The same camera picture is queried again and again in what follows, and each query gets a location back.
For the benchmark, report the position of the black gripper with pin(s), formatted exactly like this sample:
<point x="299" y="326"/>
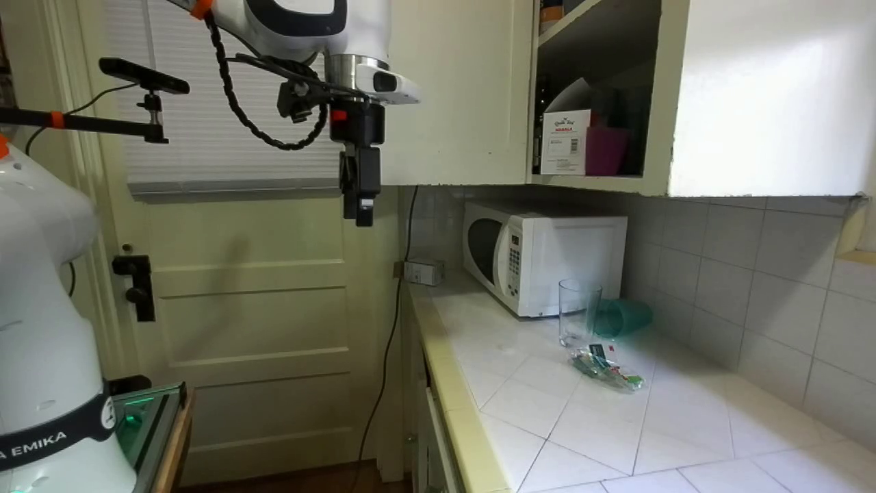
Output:
<point x="360" y="130"/>

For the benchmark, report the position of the magenta plastic cup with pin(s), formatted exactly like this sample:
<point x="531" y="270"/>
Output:
<point x="606" y="149"/>

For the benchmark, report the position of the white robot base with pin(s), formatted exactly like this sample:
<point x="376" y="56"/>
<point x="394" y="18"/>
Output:
<point x="56" y="415"/>

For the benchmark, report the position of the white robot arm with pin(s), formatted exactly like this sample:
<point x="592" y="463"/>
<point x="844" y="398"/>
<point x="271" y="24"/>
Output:
<point x="331" y="61"/>

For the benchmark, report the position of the cream panel door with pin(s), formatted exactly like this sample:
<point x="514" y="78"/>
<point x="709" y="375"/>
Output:
<point x="268" y="307"/>

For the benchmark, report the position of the white window blind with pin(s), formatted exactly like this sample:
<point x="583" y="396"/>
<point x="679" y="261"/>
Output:
<point x="209" y="149"/>

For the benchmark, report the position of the white microwave oven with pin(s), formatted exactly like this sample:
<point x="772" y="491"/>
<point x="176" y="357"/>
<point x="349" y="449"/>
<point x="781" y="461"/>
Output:
<point x="527" y="254"/>

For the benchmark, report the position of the white cardboard box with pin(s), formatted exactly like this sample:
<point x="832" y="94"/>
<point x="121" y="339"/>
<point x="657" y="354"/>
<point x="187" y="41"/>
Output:
<point x="565" y="139"/>

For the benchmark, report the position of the black door latch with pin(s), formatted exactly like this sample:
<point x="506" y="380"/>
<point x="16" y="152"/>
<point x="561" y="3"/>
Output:
<point x="139" y="290"/>

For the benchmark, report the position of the clear drinking glass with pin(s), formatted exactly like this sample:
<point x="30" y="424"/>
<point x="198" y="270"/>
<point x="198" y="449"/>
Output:
<point x="575" y="315"/>

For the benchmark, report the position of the green plastic cup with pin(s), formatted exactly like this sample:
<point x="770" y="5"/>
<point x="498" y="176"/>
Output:
<point x="617" y="315"/>

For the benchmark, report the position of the green snack packet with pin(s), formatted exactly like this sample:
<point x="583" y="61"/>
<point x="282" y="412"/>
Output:
<point x="594" y="363"/>

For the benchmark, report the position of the wall power outlet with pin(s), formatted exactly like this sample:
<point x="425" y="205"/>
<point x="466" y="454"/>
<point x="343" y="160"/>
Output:
<point x="421" y="272"/>

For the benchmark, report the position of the black camera on stand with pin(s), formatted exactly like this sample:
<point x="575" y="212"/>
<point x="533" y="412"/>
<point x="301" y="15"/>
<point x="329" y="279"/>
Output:
<point x="154" y="83"/>

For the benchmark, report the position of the cream wall cabinet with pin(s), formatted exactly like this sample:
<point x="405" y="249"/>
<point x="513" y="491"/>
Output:
<point x="715" y="96"/>

